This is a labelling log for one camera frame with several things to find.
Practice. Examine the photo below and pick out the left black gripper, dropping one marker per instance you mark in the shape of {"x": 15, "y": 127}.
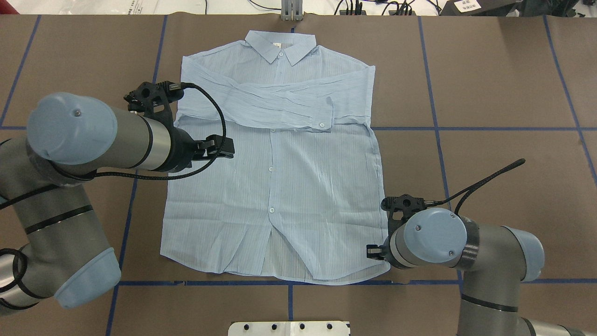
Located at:
{"x": 182, "y": 150}

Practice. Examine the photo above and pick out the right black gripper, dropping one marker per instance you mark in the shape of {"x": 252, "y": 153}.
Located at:
{"x": 374, "y": 252}

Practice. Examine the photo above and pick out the light blue button-up shirt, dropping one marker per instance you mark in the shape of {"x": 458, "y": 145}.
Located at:
{"x": 300, "y": 199}

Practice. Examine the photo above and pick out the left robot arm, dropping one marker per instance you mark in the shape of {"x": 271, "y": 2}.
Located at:
{"x": 72, "y": 140}

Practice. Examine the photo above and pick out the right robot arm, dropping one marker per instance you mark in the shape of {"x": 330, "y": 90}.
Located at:
{"x": 494, "y": 262}

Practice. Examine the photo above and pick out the black labelled box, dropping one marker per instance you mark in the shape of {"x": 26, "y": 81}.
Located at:
{"x": 488, "y": 8}

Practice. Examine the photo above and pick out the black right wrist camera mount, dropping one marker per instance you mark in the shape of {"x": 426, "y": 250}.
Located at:
{"x": 405, "y": 204}

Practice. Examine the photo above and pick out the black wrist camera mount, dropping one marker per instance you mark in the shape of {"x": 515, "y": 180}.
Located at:
{"x": 405, "y": 204}
{"x": 152, "y": 101}

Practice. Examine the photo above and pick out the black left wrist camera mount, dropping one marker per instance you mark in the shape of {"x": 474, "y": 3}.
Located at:
{"x": 152, "y": 101}

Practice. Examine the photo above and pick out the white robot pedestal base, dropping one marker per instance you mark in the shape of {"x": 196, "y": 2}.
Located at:
{"x": 290, "y": 328}

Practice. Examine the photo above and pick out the aluminium frame post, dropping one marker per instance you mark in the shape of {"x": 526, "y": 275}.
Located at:
{"x": 292, "y": 10}

